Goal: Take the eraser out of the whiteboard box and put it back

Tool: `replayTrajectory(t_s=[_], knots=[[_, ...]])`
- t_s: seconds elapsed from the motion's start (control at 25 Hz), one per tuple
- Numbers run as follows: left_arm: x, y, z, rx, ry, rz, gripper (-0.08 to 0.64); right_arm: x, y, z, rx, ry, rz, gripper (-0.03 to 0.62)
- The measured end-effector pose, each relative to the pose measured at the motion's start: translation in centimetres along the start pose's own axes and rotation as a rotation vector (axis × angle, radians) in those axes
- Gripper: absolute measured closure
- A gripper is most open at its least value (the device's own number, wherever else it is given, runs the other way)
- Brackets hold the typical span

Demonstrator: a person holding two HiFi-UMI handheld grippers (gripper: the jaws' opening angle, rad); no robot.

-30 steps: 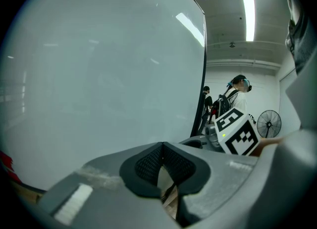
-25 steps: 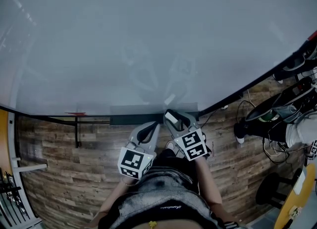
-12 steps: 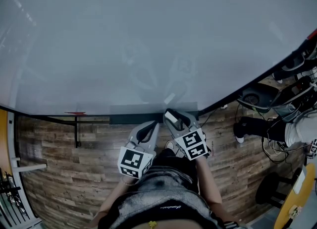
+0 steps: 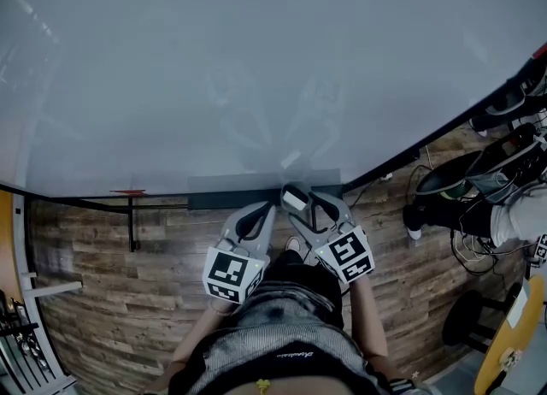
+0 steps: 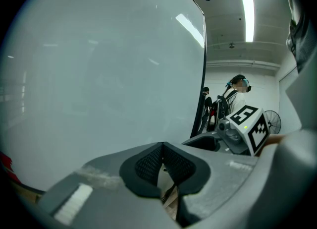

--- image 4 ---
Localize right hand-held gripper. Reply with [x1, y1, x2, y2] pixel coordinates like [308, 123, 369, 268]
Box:
[280, 186, 376, 286]

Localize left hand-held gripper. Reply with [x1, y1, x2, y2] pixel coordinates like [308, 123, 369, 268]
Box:
[203, 201, 278, 305]

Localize white whiteboard eraser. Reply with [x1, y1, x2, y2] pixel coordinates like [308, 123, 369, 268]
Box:
[281, 185, 309, 211]

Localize person's right forearm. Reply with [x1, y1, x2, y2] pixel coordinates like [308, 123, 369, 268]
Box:
[348, 275, 392, 380]

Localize person's left forearm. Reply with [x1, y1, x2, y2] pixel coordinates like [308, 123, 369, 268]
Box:
[147, 298, 237, 395]

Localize whiteboard on black stand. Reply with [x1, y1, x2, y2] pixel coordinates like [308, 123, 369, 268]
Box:
[0, 0, 547, 253]

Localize person's black trousers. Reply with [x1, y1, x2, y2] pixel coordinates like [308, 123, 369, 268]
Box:
[264, 250, 345, 330]

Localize person's grey knit clothing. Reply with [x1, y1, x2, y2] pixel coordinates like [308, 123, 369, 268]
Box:
[187, 286, 368, 386]

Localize person's black top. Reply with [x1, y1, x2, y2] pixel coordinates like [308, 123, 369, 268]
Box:
[168, 339, 420, 395]

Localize black round stool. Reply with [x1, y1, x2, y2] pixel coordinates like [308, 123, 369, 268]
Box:
[441, 290, 497, 347]

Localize black open bag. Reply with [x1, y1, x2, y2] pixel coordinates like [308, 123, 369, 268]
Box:
[464, 122, 546, 205]

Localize yellow round table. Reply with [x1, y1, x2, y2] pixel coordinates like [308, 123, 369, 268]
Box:
[473, 273, 547, 395]

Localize wooden table white legs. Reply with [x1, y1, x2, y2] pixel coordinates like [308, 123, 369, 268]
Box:
[0, 190, 85, 390]

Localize black metal railing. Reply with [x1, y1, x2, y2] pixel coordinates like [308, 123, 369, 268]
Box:
[0, 290, 78, 395]

